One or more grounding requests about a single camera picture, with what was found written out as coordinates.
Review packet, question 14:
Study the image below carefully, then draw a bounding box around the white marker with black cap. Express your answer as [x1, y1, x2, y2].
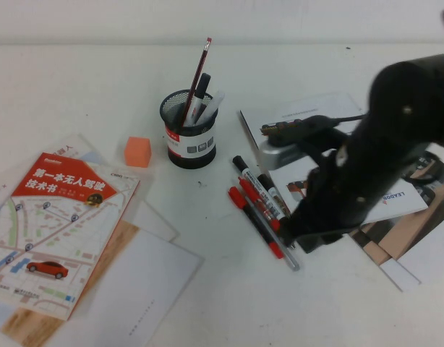
[231, 155, 281, 221]

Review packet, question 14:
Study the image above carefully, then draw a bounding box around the white paper sheet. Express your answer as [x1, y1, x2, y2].
[133, 197, 181, 244]

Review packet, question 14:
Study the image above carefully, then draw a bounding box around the black marker with brown label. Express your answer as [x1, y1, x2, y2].
[257, 173, 292, 220]

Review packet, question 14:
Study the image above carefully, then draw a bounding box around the thin red and black pen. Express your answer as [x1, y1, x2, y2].
[227, 187, 286, 260]

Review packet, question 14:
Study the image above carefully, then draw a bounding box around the white sheet with small print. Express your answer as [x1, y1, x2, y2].
[80, 228, 205, 347]

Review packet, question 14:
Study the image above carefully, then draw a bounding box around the silver pen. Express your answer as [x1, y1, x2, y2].
[243, 194, 301, 273]

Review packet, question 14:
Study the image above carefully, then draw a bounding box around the magazine with brown blocks photo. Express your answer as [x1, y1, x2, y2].
[346, 155, 444, 293]

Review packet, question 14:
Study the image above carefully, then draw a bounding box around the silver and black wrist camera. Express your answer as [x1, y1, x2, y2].
[257, 114, 341, 171]

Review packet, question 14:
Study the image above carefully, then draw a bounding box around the red and black pencil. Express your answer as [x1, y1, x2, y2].
[179, 35, 213, 128]

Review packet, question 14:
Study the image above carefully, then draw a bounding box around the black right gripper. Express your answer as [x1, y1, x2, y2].
[278, 151, 367, 254]

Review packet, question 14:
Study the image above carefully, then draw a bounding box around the white marker pen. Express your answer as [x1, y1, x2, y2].
[192, 90, 226, 127]

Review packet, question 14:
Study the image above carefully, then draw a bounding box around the wood pattern brochure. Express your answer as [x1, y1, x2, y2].
[0, 218, 142, 346]

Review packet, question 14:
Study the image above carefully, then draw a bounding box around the map cover book with car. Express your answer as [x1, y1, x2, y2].
[0, 151, 142, 322]

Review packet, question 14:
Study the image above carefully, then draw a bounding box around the black marker with grey label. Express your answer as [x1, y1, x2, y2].
[189, 72, 212, 126]

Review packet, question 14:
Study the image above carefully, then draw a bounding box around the orange foam cube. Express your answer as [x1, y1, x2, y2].
[123, 136, 153, 168]

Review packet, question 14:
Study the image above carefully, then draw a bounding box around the black mesh pen holder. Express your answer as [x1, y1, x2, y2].
[159, 89, 219, 171]

